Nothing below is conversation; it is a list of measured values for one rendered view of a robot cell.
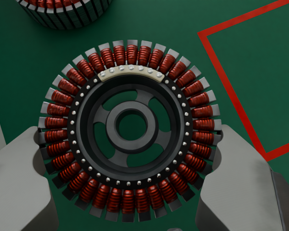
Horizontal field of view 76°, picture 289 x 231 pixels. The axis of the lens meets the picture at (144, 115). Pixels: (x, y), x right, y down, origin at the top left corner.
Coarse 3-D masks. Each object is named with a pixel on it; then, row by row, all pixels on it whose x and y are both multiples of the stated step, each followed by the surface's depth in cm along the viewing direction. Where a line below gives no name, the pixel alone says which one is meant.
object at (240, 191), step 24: (240, 144) 10; (216, 168) 10; (240, 168) 8; (264, 168) 8; (216, 192) 7; (240, 192) 7; (264, 192) 7; (216, 216) 6; (240, 216) 6; (264, 216) 6
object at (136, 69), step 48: (144, 48) 12; (48, 96) 12; (96, 96) 13; (144, 96) 14; (192, 96) 12; (48, 144) 12; (96, 144) 13; (144, 144) 12; (192, 144) 11; (96, 192) 11; (144, 192) 10; (192, 192) 11
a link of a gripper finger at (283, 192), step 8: (272, 176) 8; (280, 176) 8; (280, 184) 7; (288, 184) 7; (280, 192) 7; (288, 192) 7; (280, 200) 7; (288, 200) 7; (280, 208) 6; (288, 208) 6; (280, 216) 6; (288, 216) 6; (288, 224) 6
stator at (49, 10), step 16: (16, 0) 18; (32, 0) 18; (48, 0) 18; (64, 0) 18; (80, 0) 19; (96, 0) 19; (32, 16) 20; (48, 16) 19; (64, 16) 19; (80, 16) 20; (96, 16) 21
